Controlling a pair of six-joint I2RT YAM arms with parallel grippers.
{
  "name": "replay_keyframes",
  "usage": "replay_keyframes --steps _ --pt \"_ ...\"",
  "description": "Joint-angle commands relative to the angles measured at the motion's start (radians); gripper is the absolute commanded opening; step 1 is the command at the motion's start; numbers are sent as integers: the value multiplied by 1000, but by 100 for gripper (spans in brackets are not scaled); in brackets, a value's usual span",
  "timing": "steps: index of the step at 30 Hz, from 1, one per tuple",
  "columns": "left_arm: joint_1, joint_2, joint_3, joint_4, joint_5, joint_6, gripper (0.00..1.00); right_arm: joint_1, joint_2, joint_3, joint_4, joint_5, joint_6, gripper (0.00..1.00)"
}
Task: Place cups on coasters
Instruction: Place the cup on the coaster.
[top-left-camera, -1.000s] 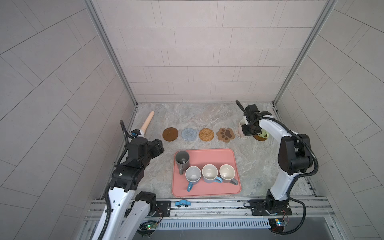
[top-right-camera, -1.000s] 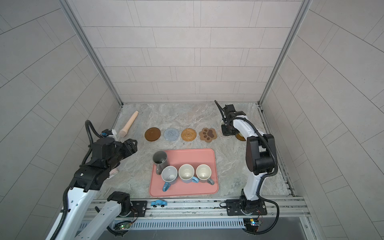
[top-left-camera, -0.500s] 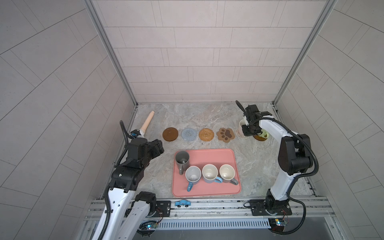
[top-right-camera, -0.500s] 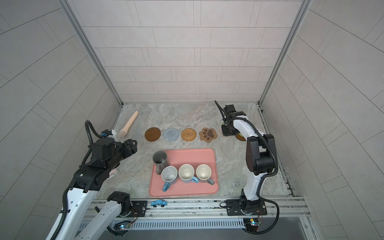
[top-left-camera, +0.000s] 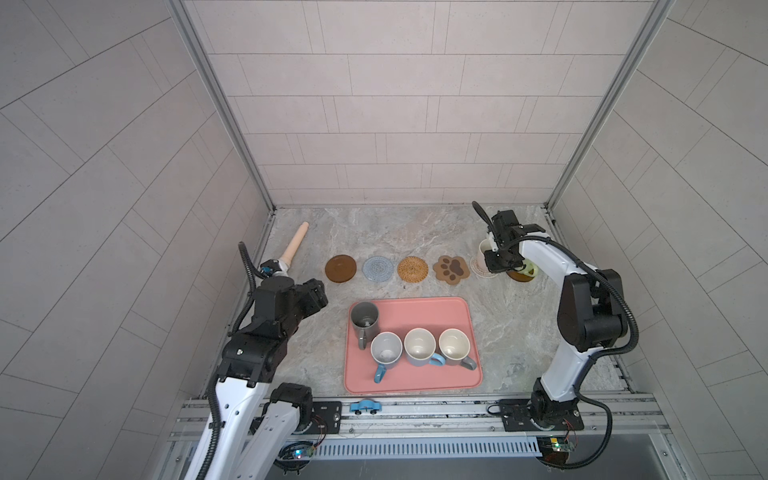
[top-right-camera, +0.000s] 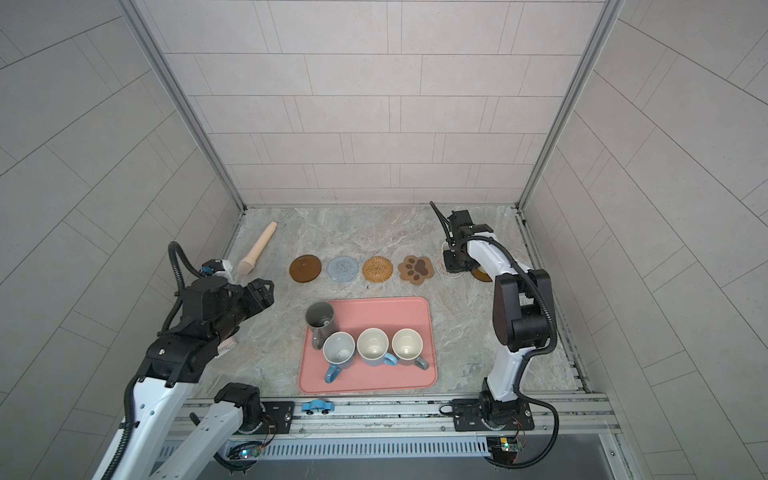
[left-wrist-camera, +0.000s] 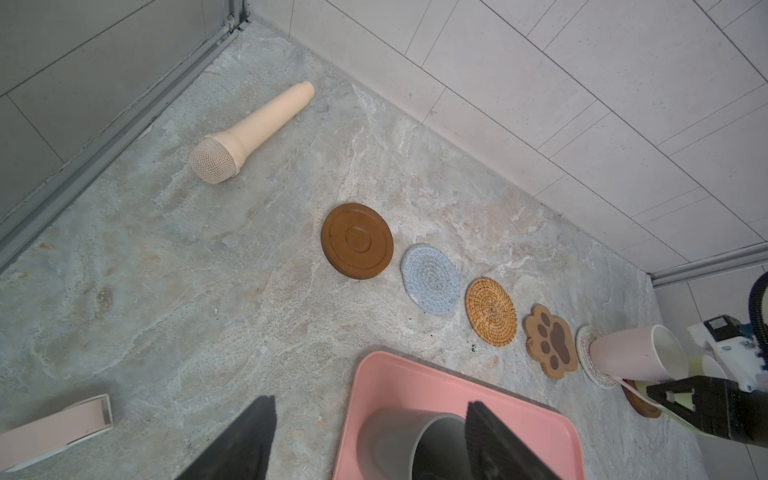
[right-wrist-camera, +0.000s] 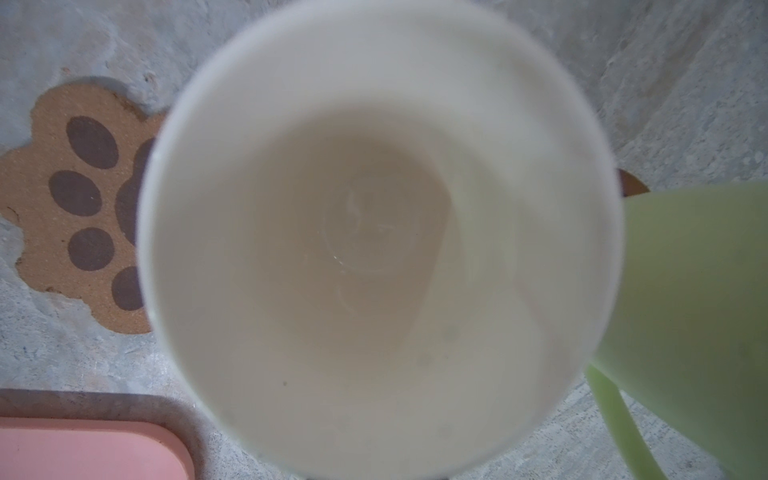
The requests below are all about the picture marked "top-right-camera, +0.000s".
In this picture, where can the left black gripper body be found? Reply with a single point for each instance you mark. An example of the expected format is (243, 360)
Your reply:
(241, 307)

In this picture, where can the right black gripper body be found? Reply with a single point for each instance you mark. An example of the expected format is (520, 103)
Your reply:
(458, 262)

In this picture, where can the dark wooden coaster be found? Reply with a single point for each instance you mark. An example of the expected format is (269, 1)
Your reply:
(305, 268)
(480, 275)

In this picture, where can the cork paw coaster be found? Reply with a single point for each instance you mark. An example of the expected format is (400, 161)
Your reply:
(416, 270)

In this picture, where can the rattan woven coaster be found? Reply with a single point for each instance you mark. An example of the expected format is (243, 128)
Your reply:
(377, 269)

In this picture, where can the blue woven coaster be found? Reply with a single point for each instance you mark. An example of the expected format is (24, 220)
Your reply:
(343, 269)

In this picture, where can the teal handled mug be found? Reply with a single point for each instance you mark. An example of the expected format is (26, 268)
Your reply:
(407, 346)

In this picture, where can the white mug pink handle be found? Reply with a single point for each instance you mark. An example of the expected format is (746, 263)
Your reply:
(445, 249)

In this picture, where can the white multicolour woven coaster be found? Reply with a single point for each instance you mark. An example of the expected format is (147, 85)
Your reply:
(443, 271)

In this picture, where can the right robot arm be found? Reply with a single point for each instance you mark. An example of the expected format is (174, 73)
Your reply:
(523, 316)

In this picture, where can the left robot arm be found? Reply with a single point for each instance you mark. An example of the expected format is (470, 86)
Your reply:
(172, 366)

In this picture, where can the beige wooden pestle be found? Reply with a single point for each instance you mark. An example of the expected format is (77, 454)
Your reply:
(248, 262)

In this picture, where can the grey metal mug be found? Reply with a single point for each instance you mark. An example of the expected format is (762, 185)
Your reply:
(321, 321)

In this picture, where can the blue toy car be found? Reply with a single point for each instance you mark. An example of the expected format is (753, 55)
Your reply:
(317, 406)

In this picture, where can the left circuit board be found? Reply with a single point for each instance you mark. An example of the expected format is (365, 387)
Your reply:
(248, 451)

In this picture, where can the circuit board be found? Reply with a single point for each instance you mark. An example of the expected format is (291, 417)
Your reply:
(503, 450)
(248, 451)

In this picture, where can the right circuit board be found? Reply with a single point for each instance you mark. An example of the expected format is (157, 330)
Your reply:
(503, 450)

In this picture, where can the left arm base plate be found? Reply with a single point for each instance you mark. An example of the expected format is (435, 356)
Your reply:
(269, 418)

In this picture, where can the blue handled mug left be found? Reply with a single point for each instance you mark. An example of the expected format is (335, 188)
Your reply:
(339, 351)

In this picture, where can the light blue handled mug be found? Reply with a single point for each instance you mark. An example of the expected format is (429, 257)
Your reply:
(373, 347)

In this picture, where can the aluminium rail frame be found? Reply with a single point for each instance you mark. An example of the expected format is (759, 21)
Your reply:
(420, 427)

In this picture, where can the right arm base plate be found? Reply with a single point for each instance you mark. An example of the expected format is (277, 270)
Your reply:
(474, 415)

